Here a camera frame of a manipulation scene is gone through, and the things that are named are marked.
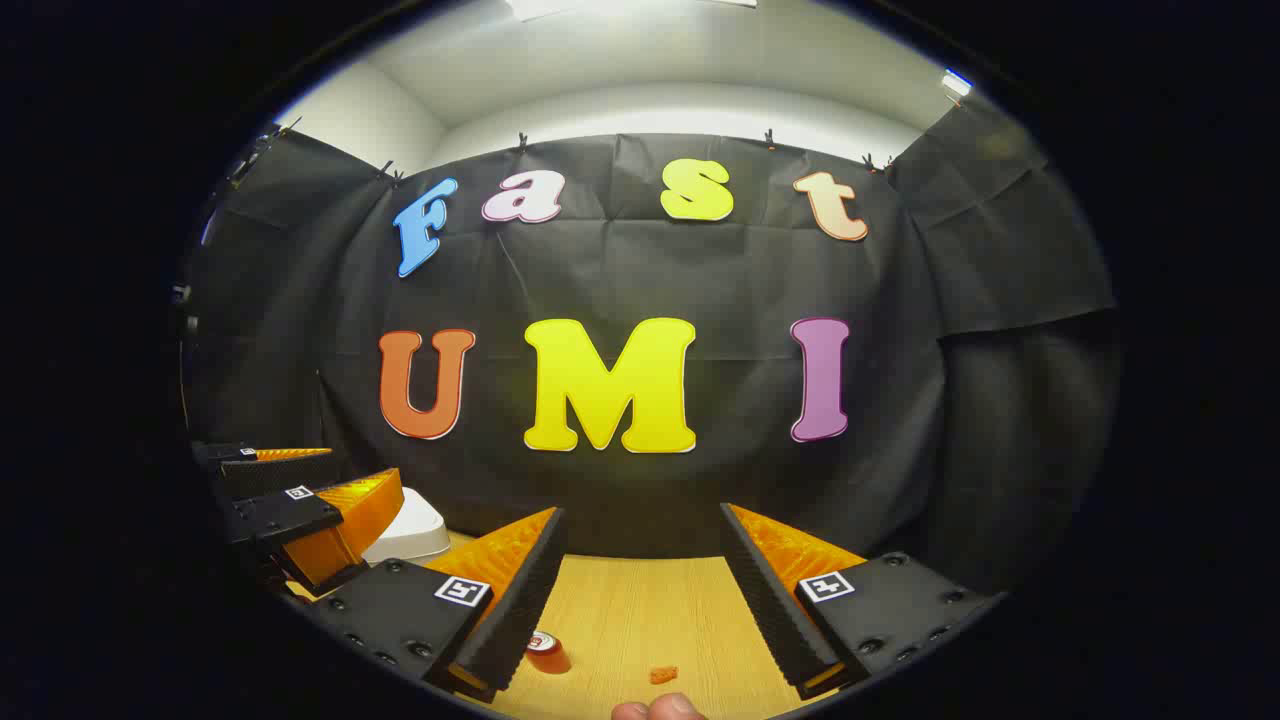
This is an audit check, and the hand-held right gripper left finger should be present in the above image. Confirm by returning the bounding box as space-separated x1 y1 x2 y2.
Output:
310 507 569 704

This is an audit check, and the white desktop garbage bin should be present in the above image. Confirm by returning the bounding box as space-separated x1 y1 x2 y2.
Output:
360 487 453 567

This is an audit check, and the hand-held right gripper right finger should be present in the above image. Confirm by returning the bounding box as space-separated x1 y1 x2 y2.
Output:
720 503 1006 701

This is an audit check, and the black backdrop cloth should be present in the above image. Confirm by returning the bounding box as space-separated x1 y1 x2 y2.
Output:
180 95 1121 601

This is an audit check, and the red pop can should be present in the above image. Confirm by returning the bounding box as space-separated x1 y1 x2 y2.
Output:
524 630 573 675

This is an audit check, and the wooden desktop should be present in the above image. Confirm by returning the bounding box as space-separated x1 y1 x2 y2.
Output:
285 530 871 720

